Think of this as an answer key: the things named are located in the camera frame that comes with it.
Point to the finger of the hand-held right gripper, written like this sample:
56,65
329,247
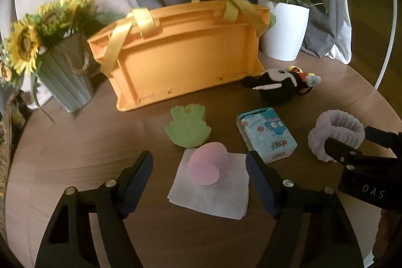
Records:
384,141
340,151

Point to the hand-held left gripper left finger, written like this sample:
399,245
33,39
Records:
138,179

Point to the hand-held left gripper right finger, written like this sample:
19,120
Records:
260,180

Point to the lavender fluffy headband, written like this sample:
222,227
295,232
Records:
317,136

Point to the white napkin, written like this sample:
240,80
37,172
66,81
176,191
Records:
219,197

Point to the blue cartoon tissue pack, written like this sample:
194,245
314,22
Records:
267,136

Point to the pink egg-shaped sponge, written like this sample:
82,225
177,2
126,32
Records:
205,164

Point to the green frog-shaped sponge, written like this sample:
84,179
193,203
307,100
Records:
187,128

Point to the black mouse plush toy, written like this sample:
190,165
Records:
276,89

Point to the orange basket with yellow ribbons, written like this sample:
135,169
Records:
188,60

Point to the grey-green ribbed flower pot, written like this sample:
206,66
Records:
67,76

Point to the white ribbed plant pot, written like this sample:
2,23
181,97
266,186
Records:
284,32

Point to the woven wicker basket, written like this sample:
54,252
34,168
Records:
8,133

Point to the artificial sunflower bouquet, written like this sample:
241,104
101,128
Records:
26,38

